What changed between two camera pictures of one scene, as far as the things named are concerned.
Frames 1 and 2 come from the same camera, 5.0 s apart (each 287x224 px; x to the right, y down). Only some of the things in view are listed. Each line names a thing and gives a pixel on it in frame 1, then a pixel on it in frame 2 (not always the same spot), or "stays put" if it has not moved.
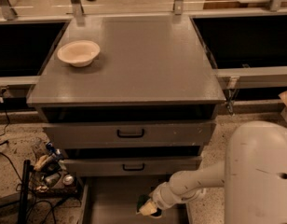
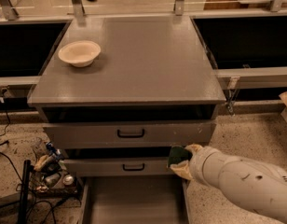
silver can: x=68 y=179 stays put
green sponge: x=143 y=199 -> x=179 y=154
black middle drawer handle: x=133 y=169 stays put
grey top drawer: x=129 y=133 stays put
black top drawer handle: x=130 y=135 stays put
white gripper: x=159 y=196 -> x=199 y=163
